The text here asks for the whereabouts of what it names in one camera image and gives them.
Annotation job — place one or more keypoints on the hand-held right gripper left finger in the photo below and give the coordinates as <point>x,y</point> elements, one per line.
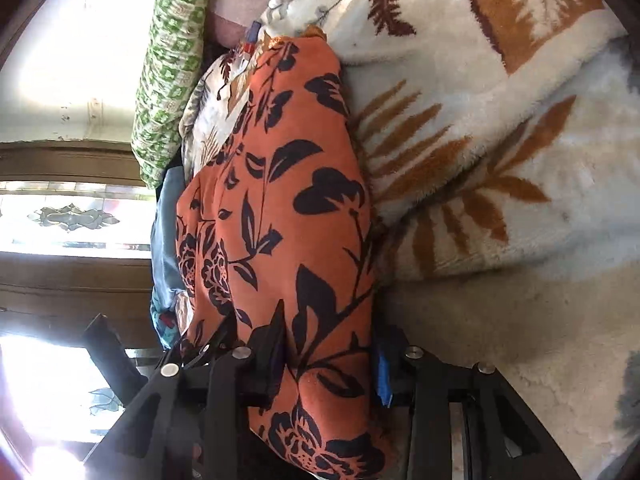
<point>272,360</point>

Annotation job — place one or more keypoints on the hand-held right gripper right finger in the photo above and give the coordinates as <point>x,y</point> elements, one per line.
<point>384,377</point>

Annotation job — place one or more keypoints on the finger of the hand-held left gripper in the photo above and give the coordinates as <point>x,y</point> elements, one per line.
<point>112,352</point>

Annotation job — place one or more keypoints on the orange floral garment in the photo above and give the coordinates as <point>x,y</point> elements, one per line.
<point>280,200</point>

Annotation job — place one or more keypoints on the blue cloth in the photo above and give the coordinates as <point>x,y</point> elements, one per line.
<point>167,240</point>

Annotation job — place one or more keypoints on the wooden framed glass window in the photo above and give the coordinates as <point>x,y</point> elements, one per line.
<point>65,220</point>

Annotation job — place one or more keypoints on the cream leaf-print fleece blanket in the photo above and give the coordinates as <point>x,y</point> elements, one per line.
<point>490,135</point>

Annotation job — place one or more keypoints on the green checkered pillow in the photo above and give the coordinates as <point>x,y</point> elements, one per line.
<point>170,75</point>

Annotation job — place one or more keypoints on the red and silver card packet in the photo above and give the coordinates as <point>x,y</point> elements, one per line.
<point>250,40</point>

